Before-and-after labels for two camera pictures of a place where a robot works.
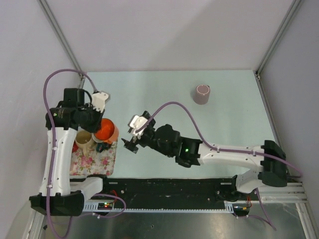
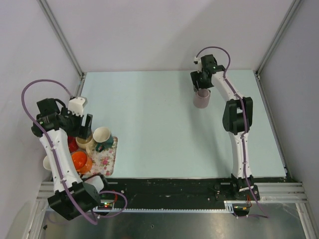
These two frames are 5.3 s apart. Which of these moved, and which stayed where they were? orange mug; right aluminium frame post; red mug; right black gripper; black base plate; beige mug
Moved: right black gripper; orange mug
Stayed: black base plate; red mug; right aluminium frame post; beige mug
